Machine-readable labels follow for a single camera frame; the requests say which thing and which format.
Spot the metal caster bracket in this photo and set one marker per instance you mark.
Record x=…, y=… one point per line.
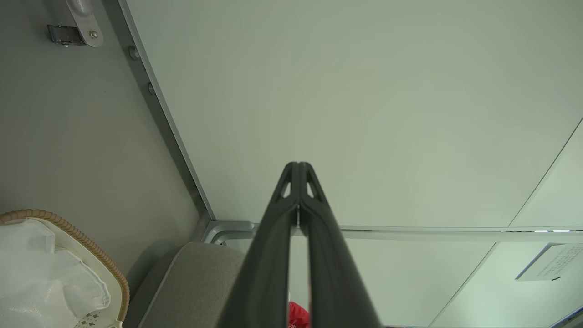
x=84, y=20

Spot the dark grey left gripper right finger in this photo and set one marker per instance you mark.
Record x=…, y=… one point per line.
x=328, y=264

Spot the grey metal partition post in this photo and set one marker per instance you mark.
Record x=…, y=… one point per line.
x=410, y=235

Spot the dark partition floor rail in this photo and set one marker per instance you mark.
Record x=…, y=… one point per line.
x=152, y=89

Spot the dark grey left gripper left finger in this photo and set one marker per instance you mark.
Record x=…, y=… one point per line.
x=268, y=255

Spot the wicker laundry basket white liner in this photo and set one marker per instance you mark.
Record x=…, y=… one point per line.
x=93, y=248

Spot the white paper notice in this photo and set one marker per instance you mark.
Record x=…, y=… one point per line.
x=553, y=262

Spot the grey fabric sofa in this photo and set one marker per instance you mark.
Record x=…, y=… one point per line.
x=191, y=291

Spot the red basketball jersey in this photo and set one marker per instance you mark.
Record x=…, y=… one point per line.
x=298, y=316

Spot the white cloth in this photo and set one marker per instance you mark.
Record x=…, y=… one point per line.
x=36, y=282

